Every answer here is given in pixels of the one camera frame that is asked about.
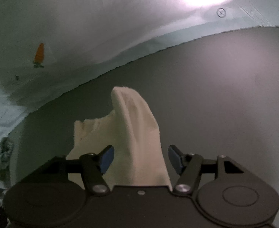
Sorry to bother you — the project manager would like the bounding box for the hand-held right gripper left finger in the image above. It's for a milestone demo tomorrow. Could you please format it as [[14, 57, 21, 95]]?
[[33, 145, 115, 194]]

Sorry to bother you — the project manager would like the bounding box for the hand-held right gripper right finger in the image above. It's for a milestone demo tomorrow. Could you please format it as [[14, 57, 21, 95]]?
[[168, 144, 250, 195]]

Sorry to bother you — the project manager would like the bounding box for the cream long-sleeved sweater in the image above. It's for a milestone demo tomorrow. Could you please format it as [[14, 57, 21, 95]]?
[[66, 86, 173, 192]]

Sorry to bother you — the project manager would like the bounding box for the crumpled grey patterned cloth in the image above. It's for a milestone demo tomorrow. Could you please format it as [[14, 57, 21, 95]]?
[[0, 136, 14, 170]]

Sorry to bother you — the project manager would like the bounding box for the carrot print pale blue sheet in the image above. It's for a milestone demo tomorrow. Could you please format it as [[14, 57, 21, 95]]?
[[0, 0, 279, 195]]

